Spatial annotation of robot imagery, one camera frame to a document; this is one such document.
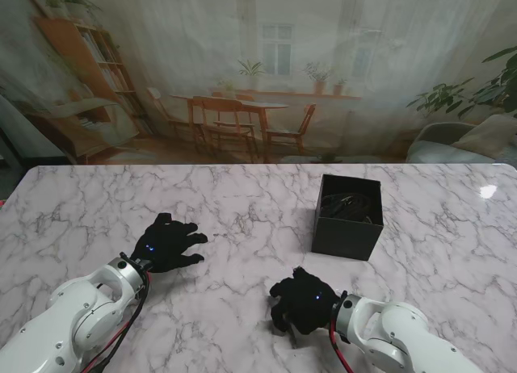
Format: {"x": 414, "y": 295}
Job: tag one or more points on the black woven belt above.
{"x": 351, "y": 205}

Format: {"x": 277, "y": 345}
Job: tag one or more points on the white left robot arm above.
{"x": 68, "y": 320}

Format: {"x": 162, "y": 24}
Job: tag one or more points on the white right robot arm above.
{"x": 396, "y": 336}

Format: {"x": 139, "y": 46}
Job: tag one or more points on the printed room scene backdrop curtain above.
{"x": 258, "y": 26}

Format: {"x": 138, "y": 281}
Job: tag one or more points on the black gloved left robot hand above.
{"x": 169, "y": 244}

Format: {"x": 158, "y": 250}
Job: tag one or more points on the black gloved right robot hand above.
{"x": 303, "y": 304}

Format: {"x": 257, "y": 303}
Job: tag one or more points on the black square storage box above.
{"x": 347, "y": 235}

